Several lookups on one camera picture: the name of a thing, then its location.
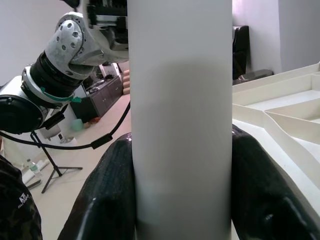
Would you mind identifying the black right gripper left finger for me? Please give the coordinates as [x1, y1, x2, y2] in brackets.
[57, 132, 137, 240]

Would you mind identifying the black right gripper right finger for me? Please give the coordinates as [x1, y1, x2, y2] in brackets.
[231, 123, 320, 240]

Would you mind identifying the white plastic table top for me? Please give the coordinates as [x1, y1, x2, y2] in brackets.
[231, 62, 320, 240]

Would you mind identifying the white plastic table leg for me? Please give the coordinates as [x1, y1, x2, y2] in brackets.
[126, 0, 234, 240]

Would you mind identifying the black tripod stand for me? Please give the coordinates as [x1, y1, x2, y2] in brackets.
[29, 131, 84, 195]

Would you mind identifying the green plastic bucket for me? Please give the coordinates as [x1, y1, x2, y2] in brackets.
[69, 119, 84, 133]

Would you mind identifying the clear plastic water bottle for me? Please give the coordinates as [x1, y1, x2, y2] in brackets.
[22, 158, 42, 181]

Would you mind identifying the dark grey cabinet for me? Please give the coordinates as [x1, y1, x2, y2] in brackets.
[69, 74, 124, 121]

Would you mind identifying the person in camouflage jacket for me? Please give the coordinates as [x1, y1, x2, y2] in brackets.
[0, 154, 43, 240]

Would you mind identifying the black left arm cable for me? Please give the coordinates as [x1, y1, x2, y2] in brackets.
[0, 99, 132, 151]

